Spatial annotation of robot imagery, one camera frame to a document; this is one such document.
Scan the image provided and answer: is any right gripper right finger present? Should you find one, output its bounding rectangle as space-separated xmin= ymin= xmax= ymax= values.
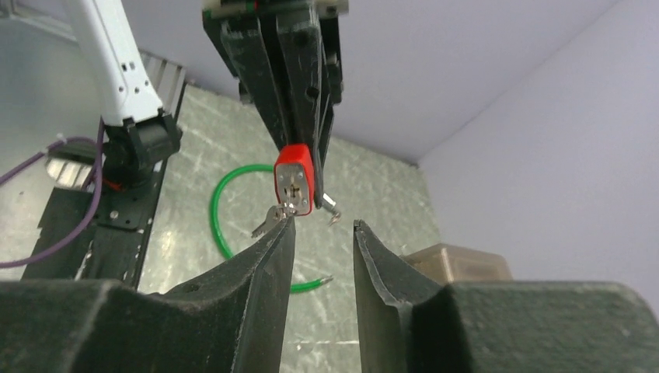
xmin=353 ymin=220 xmax=658 ymax=372

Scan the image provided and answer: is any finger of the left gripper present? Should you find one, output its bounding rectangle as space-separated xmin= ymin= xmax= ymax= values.
xmin=221 ymin=18 xmax=287 ymax=149
xmin=276 ymin=10 xmax=343 ymax=207

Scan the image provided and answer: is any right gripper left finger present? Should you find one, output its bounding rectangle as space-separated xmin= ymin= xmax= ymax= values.
xmin=1 ymin=218 xmax=296 ymax=372

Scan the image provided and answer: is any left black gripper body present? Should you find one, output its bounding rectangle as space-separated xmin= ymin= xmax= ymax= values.
xmin=201 ymin=0 xmax=349 ymax=37

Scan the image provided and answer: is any green cable lock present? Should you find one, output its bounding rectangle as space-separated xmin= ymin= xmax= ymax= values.
xmin=208 ymin=164 xmax=333 ymax=294

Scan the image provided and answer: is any red cable lock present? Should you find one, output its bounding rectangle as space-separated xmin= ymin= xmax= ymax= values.
xmin=274 ymin=144 xmax=315 ymax=216

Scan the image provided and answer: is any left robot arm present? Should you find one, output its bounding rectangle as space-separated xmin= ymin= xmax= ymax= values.
xmin=65 ymin=1 xmax=349 ymax=215

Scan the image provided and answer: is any brown translucent tool box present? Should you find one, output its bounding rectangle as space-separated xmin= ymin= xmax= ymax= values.
xmin=400 ymin=243 xmax=513 ymax=285

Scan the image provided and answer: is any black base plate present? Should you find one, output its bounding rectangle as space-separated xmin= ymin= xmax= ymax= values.
xmin=22 ymin=162 xmax=167 ymax=288

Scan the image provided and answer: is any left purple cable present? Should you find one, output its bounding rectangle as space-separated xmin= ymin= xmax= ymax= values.
xmin=0 ymin=118 xmax=107 ymax=270

